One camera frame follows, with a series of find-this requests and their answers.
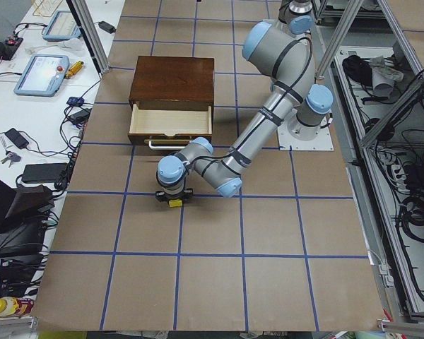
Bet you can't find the lower teach pendant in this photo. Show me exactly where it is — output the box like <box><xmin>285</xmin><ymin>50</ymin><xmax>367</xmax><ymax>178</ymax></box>
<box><xmin>13</xmin><ymin>54</ymin><xmax>70</xmax><ymax>97</ymax></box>

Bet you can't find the white drawer handle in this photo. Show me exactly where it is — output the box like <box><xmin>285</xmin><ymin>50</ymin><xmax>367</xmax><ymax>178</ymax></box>
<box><xmin>145</xmin><ymin>139</ymin><xmax>190</xmax><ymax>150</ymax></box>

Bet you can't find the light wood drawer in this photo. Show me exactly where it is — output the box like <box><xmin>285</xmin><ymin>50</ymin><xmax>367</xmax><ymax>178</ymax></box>
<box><xmin>128</xmin><ymin>104</ymin><xmax>213</xmax><ymax>145</ymax></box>

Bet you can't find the black power brick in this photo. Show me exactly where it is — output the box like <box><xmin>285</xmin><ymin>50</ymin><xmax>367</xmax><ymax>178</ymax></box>
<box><xmin>98</xmin><ymin>20</ymin><xmax>116</xmax><ymax>34</ymax></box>

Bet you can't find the yellow mustard bottle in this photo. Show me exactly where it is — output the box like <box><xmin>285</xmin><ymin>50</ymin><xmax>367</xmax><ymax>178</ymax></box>
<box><xmin>0</xmin><ymin>297</ymin><xmax>35</xmax><ymax>317</ymax></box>

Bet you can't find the teach pendant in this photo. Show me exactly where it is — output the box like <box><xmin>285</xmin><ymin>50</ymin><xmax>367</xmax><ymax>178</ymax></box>
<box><xmin>42</xmin><ymin>11</ymin><xmax>81</xmax><ymax>42</ymax></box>
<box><xmin>13</xmin><ymin>54</ymin><xmax>70</xmax><ymax>97</ymax></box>

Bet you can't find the gold cylindrical tool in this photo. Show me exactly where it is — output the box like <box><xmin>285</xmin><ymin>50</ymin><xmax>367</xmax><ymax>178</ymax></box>
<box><xmin>65</xmin><ymin>60</ymin><xmax>84</xmax><ymax>79</ymax></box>

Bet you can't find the yellow block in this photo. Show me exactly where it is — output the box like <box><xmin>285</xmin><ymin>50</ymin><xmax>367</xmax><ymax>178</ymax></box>
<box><xmin>168</xmin><ymin>199</ymin><xmax>183</xmax><ymax>208</ymax></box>

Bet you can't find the black tablet device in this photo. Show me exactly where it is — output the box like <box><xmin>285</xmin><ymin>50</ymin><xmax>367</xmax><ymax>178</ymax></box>
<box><xmin>21</xmin><ymin>162</ymin><xmax>67</xmax><ymax>184</ymax></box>

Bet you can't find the black smartphone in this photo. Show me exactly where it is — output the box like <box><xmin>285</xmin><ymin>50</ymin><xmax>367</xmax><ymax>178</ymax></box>
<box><xmin>4</xmin><ymin>128</ymin><xmax>29</xmax><ymax>149</ymax></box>

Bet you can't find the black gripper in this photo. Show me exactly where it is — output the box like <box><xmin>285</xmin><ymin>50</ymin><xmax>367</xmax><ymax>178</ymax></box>
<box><xmin>155</xmin><ymin>189</ymin><xmax>193</xmax><ymax>202</ymax></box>

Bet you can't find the dark wooden drawer cabinet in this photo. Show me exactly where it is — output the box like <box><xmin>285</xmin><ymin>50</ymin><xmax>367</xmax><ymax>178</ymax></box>
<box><xmin>128</xmin><ymin>55</ymin><xmax>216</xmax><ymax>148</ymax></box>

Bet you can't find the upper teach pendant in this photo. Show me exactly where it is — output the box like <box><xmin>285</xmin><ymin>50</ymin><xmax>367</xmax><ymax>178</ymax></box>
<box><xmin>42</xmin><ymin>11</ymin><xmax>81</xmax><ymax>42</ymax></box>

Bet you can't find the aluminium side rail frame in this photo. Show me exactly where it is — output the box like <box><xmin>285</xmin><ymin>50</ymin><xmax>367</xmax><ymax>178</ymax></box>
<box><xmin>313</xmin><ymin>1</ymin><xmax>424</xmax><ymax>321</ymax></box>

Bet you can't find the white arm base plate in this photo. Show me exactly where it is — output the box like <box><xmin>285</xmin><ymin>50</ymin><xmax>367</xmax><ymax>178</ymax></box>
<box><xmin>277</xmin><ymin>117</ymin><xmax>334</xmax><ymax>151</ymax></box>

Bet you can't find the aluminium frame post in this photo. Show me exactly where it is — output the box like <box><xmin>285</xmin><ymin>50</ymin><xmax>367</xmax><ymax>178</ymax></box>
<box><xmin>66</xmin><ymin>0</ymin><xmax>110</xmax><ymax>74</ymax></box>

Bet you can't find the bunch of keys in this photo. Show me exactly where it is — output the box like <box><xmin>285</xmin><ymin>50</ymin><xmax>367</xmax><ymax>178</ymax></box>
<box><xmin>1</xmin><ymin>151</ymin><xmax>21</xmax><ymax>167</ymax></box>

